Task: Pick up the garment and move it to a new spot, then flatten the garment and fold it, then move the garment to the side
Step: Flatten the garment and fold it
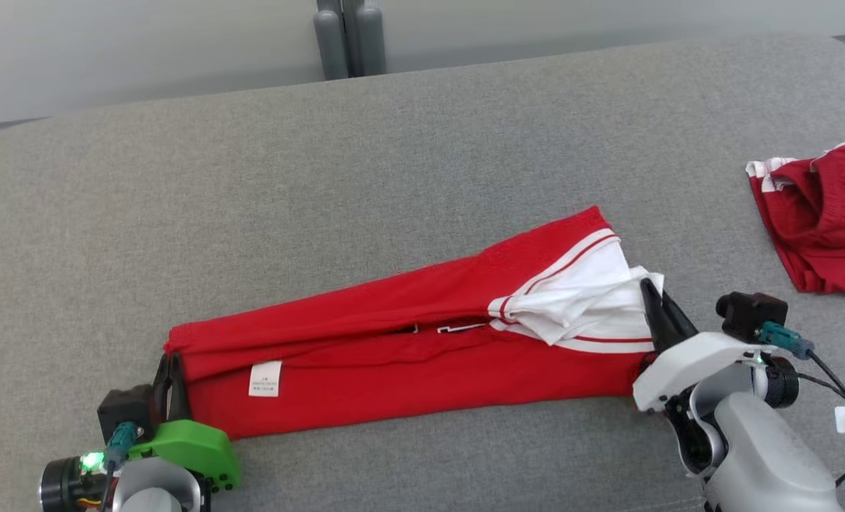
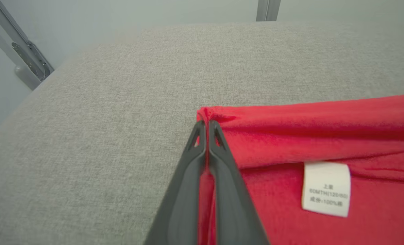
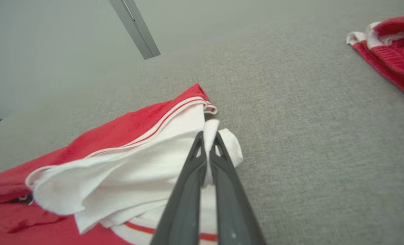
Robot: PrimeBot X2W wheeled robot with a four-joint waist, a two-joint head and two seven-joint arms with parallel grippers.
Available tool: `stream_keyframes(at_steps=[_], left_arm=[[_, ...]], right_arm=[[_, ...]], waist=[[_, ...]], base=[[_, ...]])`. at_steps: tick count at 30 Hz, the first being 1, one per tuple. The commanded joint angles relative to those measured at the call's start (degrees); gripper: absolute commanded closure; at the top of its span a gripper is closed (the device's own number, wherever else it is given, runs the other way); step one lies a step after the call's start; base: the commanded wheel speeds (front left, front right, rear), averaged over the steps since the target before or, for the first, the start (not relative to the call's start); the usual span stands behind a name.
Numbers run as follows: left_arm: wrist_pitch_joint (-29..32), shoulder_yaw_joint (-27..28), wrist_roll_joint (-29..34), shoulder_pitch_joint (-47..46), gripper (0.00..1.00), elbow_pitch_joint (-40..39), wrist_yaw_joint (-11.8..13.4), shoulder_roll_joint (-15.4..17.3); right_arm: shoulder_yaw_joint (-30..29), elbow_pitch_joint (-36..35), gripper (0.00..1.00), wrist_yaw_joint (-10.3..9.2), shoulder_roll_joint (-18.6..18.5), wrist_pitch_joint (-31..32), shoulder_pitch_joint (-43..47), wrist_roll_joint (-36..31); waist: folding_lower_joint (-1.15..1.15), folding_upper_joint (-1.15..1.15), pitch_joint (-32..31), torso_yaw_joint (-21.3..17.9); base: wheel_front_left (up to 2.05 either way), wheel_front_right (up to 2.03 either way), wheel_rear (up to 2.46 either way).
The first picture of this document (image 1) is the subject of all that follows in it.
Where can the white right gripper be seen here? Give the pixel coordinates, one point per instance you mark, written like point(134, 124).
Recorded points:
point(686, 359)

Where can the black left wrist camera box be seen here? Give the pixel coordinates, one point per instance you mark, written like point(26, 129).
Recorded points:
point(125, 409)

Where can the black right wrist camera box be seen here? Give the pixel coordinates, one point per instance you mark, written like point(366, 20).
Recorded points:
point(750, 313)

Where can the teal camera connector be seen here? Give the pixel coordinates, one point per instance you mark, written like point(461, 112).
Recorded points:
point(120, 441)
point(785, 340)

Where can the red shorts white stripes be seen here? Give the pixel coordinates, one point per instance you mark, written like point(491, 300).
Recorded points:
point(828, 227)

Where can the teal left camera connector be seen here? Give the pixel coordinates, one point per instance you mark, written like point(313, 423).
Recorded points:
point(120, 441)

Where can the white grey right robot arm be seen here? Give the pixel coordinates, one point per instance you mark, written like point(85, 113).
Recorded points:
point(764, 455)

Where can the grey fabric sofa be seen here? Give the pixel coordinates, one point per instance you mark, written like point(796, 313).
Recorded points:
point(252, 178)

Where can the red shirt white sleeves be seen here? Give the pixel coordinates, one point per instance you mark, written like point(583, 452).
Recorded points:
point(394, 370)

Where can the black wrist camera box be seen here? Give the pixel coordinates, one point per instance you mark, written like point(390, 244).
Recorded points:
point(750, 313)
point(125, 409)

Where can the grey partition post rounded foot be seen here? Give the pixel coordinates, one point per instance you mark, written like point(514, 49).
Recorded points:
point(369, 39)
point(330, 43)

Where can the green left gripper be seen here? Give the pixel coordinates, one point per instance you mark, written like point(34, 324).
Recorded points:
point(195, 448)

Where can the teal right camera connector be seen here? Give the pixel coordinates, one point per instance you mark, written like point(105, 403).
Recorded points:
point(785, 340)

